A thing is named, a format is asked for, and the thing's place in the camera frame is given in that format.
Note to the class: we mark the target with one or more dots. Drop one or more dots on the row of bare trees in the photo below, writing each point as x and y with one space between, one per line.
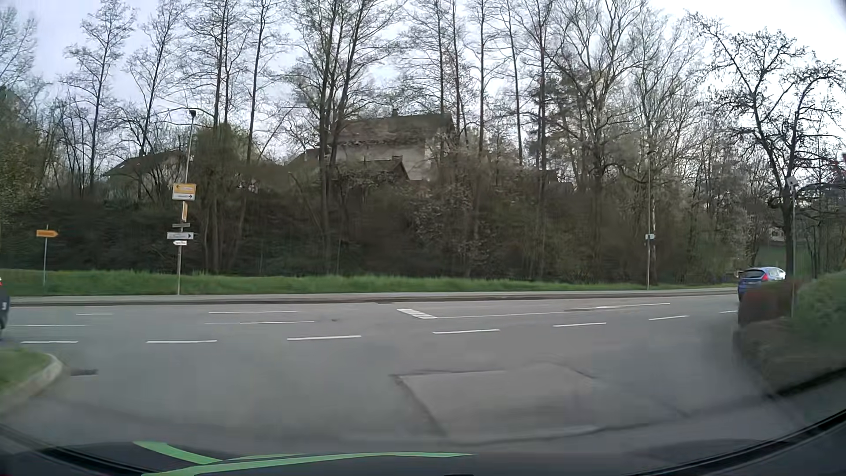
462 99

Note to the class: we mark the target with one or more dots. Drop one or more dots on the large bare tree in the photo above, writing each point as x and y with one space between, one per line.
786 132

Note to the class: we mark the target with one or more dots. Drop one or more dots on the house behind trees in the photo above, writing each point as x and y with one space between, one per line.
149 172

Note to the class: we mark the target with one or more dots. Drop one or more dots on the road sign on post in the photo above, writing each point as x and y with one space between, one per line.
792 218

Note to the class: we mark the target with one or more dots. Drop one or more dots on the reddish brown hedge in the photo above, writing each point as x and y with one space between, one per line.
763 303

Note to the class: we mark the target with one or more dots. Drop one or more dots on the dark vehicle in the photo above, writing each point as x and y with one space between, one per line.
2 304

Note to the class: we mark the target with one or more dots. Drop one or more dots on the green bush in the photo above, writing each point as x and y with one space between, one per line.
823 307

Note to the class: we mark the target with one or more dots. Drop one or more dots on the yellow direction sign on post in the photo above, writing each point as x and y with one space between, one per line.
46 233

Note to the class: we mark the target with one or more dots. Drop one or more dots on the lamp post with small sign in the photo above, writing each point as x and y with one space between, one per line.
648 238

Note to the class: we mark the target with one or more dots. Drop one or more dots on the lamp post with direction signs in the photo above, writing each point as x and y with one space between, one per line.
183 198

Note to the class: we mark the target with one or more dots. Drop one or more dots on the kerbed grass island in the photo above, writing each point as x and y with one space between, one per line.
16 370

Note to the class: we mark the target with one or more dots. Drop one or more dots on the dark hedge thicket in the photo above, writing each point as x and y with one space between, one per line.
330 231

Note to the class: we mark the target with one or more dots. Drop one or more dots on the blue car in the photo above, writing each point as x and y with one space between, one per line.
759 277

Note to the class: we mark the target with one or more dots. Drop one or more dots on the pale house with dark roof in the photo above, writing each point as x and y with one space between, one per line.
396 145

